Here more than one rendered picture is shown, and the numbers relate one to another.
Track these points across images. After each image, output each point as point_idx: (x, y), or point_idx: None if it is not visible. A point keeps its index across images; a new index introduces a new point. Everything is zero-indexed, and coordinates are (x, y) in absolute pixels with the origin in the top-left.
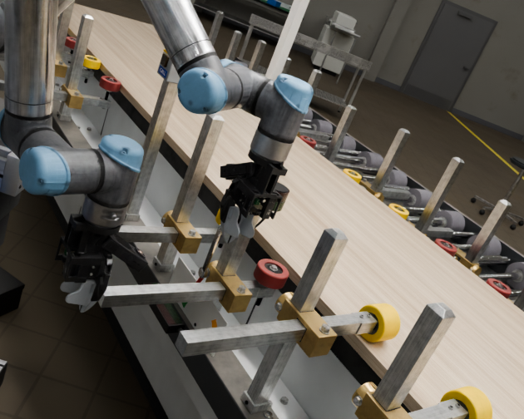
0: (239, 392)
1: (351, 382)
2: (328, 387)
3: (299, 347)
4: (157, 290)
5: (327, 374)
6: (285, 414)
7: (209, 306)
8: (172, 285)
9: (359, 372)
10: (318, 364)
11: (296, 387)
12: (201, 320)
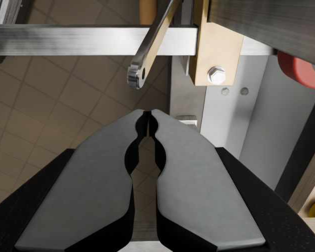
0: (179, 110)
1: (278, 167)
2: (271, 134)
3: (293, 83)
4: (49, 48)
5: (279, 133)
6: (233, 103)
7: (188, 18)
8: (84, 34)
9: (287, 181)
10: (284, 118)
11: (265, 89)
12: (184, 11)
